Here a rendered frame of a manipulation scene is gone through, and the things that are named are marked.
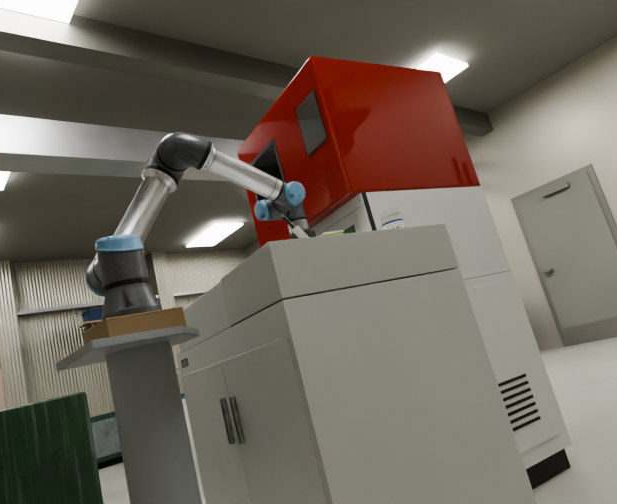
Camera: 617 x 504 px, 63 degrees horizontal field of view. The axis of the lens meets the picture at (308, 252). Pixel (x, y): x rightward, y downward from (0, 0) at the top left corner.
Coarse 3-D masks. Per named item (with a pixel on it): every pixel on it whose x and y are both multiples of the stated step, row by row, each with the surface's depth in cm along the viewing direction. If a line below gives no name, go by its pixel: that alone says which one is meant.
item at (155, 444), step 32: (96, 352) 113; (128, 352) 121; (160, 352) 124; (128, 384) 119; (160, 384) 121; (128, 416) 118; (160, 416) 119; (128, 448) 117; (160, 448) 117; (128, 480) 117; (160, 480) 115; (192, 480) 120
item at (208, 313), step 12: (216, 288) 155; (204, 300) 166; (216, 300) 156; (192, 312) 177; (204, 312) 167; (216, 312) 158; (192, 324) 178; (204, 324) 168; (216, 324) 159; (228, 324) 150; (204, 336) 169; (180, 348) 194
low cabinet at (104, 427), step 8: (96, 416) 691; (104, 416) 697; (112, 416) 703; (96, 424) 687; (104, 424) 693; (112, 424) 699; (96, 432) 684; (104, 432) 690; (112, 432) 696; (96, 440) 680; (104, 440) 686; (112, 440) 692; (96, 448) 677; (104, 448) 683; (112, 448) 689; (120, 448) 695; (96, 456) 674; (104, 456) 680; (112, 456) 687; (120, 456) 696; (104, 464) 681; (112, 464) 687
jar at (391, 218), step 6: (384, 210) 161; (390, 210) 160; (396, 210) 160; (384, 216) 161; (390, 216) 159; (396, 216) 160; (384, 222) 161; (390, 222) 159; (396, 222) 159; (402, 222) 160; (384, 228) 161; (390, 228) 159
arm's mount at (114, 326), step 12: (144, 312) 122; (156, 312) 123; (168, 312) 125; (180, 312) 127; (108, 324) 115; (120, 324) 117; (132, 324) 119; (144, 324) 121; (156, 324) 122; (168, 324) 124; (180, 324) 126; (84, 336) 129; (96, 336) 121; (108, 336) 115
